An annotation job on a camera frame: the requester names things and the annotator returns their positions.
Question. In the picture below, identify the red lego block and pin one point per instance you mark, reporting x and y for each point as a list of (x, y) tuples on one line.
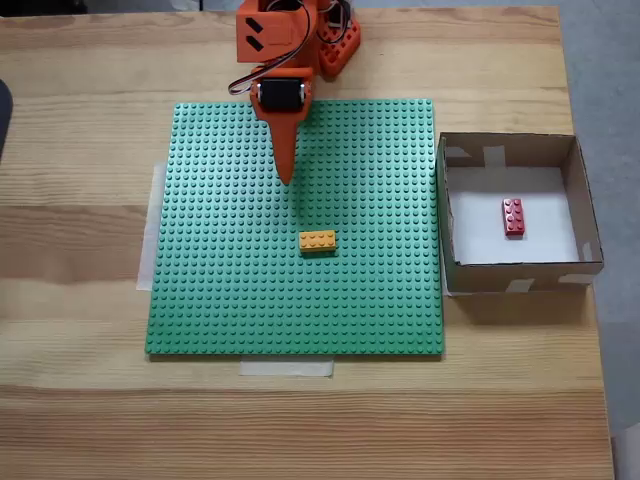
[(515, 218)]

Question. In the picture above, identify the yellow lego block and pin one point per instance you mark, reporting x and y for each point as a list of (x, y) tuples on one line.
[(317, 242)]

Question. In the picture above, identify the green lego baseplate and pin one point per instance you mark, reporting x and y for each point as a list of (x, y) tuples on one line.
[(225, 275)]

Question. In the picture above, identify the brown cardboard box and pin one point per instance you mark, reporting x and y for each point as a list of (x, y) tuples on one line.
[(587, 200)]

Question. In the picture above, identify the wide masking tape strip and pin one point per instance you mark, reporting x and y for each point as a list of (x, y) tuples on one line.
[(150, 225)]

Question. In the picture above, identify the white paper sheet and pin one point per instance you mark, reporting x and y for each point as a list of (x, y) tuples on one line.
[(480, 225)]

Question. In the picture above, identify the black rounded device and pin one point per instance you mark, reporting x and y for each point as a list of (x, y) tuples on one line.
[(5, 115)]

